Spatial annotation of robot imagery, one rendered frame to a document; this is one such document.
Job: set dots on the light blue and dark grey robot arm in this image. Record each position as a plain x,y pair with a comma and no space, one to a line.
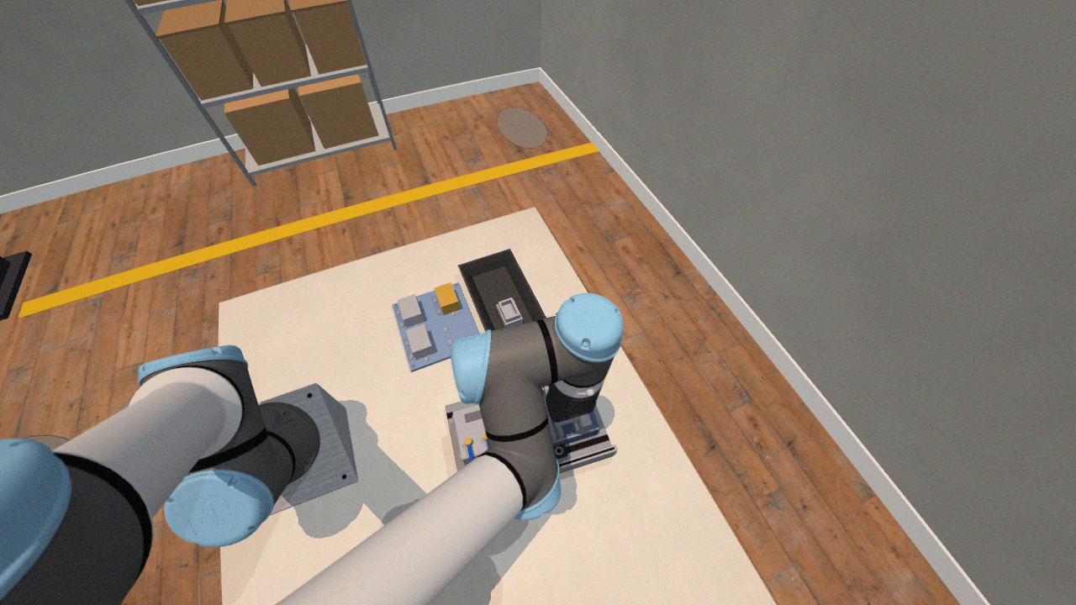
83,537

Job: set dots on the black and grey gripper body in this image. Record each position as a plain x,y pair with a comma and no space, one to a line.
570,402

